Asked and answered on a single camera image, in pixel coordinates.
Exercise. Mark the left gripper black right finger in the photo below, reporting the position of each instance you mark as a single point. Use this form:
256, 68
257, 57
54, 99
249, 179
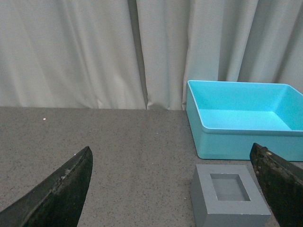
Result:
281, 183

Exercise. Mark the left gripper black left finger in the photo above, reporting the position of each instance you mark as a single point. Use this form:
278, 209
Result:
58, 200

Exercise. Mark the gray block square recess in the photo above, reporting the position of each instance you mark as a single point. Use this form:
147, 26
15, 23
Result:
226, 196

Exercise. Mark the blue plastic box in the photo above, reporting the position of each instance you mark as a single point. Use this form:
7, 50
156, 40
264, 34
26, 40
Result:
227, 118

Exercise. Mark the white curtain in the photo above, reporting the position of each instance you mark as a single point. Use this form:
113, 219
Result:
139, 54

